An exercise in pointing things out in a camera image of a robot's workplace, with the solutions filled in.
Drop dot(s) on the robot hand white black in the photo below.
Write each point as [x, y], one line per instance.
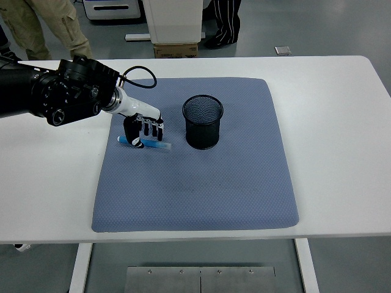
[134, 107]

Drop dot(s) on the blue marker pen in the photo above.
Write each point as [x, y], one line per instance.
[156, 145]

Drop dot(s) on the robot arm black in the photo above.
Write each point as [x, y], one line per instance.
[67, 91]

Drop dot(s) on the black mesh pen holder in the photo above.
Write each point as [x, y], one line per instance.
[203, 134]

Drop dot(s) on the brown cardboard box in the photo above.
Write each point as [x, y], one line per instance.
[175, 50]

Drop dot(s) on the flat white base bar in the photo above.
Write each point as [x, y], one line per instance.
[137, 37]

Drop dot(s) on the white appliance with dark slot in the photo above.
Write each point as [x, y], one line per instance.
[113, 9]

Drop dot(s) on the blue-grey textured mat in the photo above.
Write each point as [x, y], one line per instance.
[195, 189]

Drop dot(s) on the person in beige trousers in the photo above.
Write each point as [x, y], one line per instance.
[58, 24]

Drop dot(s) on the person in black striped trousers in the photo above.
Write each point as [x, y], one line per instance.
[226, 24]

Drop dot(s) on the person with black shoe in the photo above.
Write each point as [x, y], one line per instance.
[7, 52]

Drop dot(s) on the small grey floor plate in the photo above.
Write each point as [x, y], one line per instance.
[283, 50]

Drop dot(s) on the white table leg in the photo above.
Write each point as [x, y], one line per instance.
[80, 268]
[307, 268]

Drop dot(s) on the grey metal plate with screws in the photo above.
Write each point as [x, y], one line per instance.
[163, 280]
[236, 280]

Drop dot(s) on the small white black object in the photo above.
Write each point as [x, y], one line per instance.
[23, 247]

